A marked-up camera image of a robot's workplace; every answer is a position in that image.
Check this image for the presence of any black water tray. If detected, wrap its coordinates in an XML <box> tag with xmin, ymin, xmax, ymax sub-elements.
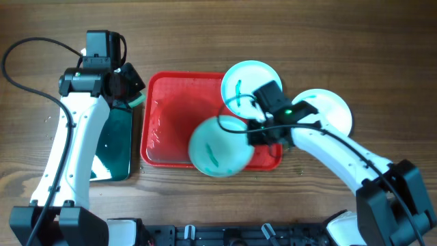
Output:
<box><xmin>89</xmin><ymin>106</ymin><xmax>133</xmax><ymax>182</ymax></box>

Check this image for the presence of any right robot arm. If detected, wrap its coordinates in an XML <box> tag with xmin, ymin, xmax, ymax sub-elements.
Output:
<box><xmin>249</xmin><ymin>81</ymin><xmax>436</xmax><ymax>245</ymax></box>

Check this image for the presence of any light blue plate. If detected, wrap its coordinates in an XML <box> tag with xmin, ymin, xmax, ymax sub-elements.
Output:
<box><xmin>221</xmin><ymin>60</ymin><xmax>283</xmax><ymax>120</ymax></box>
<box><xmin>188</xmin><ymin>115</ymin><xmax>255</xmax><ymax>178</ymax></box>

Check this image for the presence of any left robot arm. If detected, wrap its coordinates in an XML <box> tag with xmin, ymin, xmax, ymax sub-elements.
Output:
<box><xmin>9</xmin><ymin>63</ymin><xmax>145</xmax><ymax>245</ymax></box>

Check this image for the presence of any red plastic tray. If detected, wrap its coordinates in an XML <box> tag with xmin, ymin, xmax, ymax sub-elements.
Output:
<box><xmin>140</xmin><ymin>70</ymin><xmax>284</xmax><ymax>172</ymax></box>

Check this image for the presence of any green scrubbing sponge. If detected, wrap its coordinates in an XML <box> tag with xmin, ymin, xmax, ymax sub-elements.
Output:
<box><xmin>128</xmin><ymin>92</ymin><xmax>145</xmax><ymax>108</ymax></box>

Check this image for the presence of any white round plate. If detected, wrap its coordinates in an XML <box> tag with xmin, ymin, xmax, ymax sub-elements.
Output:
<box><xmin>292</xmin><ymin>89</ymin><xmax>354</xmax><ymax>136</ymax></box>

